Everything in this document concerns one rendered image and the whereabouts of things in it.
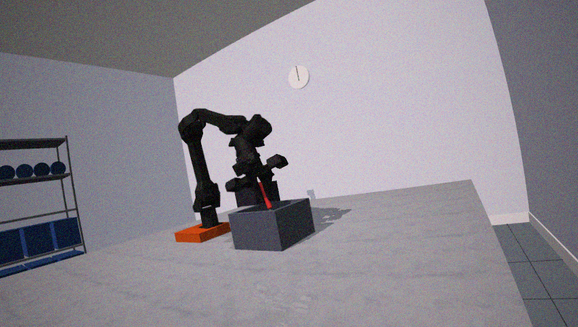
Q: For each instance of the red peg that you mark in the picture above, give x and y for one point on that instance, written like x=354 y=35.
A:
x=268 y=203

